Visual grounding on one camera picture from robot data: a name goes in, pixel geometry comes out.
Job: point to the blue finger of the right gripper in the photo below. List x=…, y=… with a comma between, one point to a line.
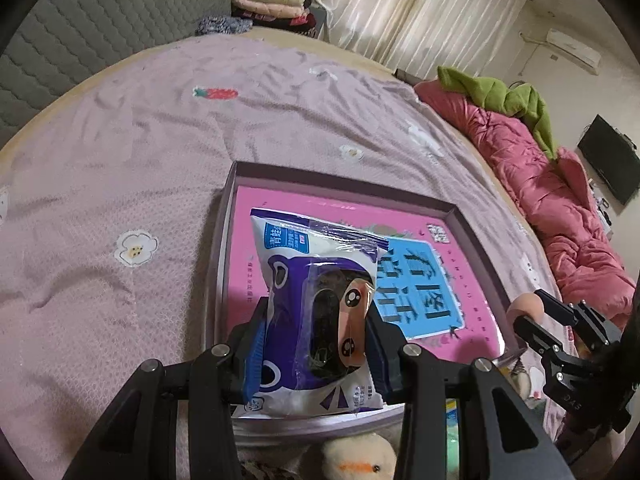
x=535, y=336
x=565, y=314

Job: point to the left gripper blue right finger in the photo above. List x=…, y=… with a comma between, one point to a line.
x=383, y=344

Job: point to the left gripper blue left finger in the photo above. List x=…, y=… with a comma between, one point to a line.
x=254, y=349

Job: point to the peach makeup sponge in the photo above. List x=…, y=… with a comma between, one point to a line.
x=529, y=305

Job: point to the purple doll face packet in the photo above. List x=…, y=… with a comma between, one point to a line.
x=321, y=280

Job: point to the teddy bear purple dress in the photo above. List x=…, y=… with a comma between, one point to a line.
x=368, y=456

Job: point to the yellow doll face packet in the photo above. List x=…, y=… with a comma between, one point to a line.
x=452, y=454

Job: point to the leopard print scrunchie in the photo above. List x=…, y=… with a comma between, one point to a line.
x=252, y=470

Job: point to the purple cardboard box tray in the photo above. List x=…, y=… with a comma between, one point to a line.
x=257, y=431

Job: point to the pink and blue book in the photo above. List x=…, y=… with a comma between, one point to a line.
x=427, y=283

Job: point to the pink quilt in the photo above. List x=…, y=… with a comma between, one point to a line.
x=553, y=196

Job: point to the green blanket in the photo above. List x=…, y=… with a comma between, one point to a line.
x=522, y=102

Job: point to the purple patterned bed sheet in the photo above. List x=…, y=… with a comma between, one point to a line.
x=111, y=199

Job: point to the white air conditioner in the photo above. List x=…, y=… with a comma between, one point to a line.
x=579, y=52

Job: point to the white curtains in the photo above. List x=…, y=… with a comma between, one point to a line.
x=419, y=36

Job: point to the blue patterned cloth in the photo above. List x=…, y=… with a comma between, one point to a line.
x=224, y=25

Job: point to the stack of folded clothes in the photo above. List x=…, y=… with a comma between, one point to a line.
x=291, y=15

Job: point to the grey quilted headboard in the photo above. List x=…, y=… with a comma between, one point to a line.
x=61, y=43

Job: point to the black wall television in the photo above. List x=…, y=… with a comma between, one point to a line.
x=612, y=157

